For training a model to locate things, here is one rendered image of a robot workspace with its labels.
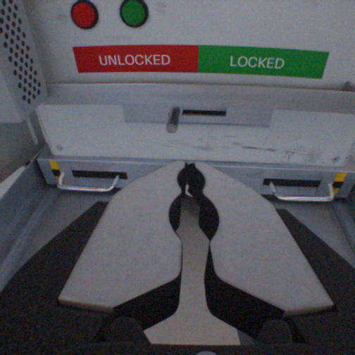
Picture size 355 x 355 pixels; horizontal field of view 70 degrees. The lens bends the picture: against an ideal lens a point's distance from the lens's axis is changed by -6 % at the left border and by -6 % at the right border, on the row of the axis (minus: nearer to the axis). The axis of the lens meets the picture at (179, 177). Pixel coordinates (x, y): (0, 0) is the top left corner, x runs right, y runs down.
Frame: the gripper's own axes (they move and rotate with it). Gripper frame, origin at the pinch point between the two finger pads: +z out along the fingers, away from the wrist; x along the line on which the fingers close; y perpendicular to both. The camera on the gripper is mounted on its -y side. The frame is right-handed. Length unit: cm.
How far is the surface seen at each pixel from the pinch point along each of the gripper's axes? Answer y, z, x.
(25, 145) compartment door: 17, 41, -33
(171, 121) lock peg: 4.8, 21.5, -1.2
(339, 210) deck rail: 19.3, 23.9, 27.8
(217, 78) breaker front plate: -0.2, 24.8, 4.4
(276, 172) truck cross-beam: 13.7, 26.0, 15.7
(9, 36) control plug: -5.0, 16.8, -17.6
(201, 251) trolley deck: 22.2, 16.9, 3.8
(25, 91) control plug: 0.7, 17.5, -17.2
